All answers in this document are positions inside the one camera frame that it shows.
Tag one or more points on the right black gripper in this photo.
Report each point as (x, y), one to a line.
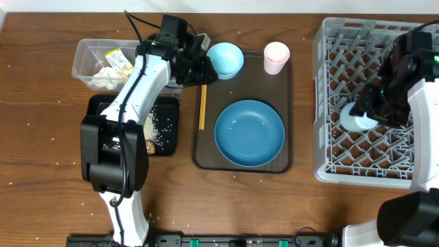
(364, 103)

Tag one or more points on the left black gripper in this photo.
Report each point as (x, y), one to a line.
(197, 69)

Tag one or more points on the wooden chopstick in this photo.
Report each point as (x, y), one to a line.
(201, 108)
(204, 106)

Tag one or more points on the small light blue bowl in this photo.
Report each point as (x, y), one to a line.
(227, 59)

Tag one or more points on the light blue plastic cup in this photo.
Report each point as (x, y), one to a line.
(355, 123)

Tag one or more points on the white rice pile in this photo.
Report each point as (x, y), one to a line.
(156, 125)

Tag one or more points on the pink plastic cup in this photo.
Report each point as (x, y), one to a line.
(275, 54)

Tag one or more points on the white napkin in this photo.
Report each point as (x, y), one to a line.
(106, 78)

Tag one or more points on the large blue plate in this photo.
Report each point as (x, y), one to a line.
(249, 133)

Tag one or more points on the brown food scrap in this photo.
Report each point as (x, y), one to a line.
(151, 148)

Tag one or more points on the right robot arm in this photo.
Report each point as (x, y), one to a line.
(408, 90)

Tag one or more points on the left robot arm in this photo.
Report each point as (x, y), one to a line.
(114, 156)

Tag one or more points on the black waste tray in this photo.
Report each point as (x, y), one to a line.
(169, 105)

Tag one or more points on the grey dishwasher rack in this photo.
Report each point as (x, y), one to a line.
(347, 55)

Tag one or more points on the brown serving tray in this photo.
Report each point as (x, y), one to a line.
(251, 82)

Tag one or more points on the clear plastic bin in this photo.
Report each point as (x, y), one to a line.
(90, 58)

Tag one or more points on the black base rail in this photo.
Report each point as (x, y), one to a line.
(301, 240)

